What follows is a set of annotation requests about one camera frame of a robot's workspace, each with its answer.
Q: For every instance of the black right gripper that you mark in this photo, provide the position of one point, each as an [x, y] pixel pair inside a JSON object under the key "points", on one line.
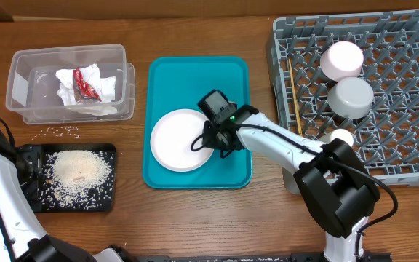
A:
{"points": [[209, 142]]}

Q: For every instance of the large pink plate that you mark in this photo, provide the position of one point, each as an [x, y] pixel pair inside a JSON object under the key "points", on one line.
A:
{"points": [[171, 140]]}

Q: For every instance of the wooden chopstick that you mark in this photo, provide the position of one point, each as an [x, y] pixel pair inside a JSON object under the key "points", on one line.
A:
{"points": [[294, 99]]}

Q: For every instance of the white cup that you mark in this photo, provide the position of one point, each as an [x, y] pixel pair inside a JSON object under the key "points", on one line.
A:
{"points": [[341, 134]]}

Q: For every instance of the white grey bowl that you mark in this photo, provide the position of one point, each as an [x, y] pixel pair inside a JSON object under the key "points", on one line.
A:
{"points": [[351, 97]]}

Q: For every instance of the small pink saucer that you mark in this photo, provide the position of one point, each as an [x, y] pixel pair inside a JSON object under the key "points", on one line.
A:
{"points": [[342, 59]]}

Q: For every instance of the red snack wrapper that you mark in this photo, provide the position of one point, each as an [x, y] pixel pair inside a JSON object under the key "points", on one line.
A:
{"points": [[83, 91]]}

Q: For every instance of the black tray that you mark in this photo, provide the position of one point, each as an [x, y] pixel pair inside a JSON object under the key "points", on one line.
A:
{"points": [[36, 155]]}

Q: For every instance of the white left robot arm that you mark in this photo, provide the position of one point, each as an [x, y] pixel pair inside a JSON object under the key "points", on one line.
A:
{"points": [[22, 237]]}

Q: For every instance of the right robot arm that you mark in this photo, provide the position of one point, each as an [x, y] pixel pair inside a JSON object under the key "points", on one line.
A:
{"points": [[340, 195]]}

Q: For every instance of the grey dishwasher rack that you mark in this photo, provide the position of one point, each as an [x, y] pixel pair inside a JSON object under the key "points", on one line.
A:
{"points": [[387, 138]]}

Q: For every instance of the teal plastic tray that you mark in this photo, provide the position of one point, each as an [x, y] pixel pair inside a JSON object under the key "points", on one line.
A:
{"points": [[180, 83]]}

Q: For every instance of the pile of rice grains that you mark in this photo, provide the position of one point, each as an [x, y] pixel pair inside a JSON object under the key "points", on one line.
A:
{"points": [[78, 181]]}

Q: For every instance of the clear plastic bin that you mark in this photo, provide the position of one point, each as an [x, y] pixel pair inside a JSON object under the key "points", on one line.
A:
{"points": [[32, 85]]}

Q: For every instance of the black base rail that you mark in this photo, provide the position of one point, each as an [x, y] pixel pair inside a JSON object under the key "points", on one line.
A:
{"points": [[231, 258]]}

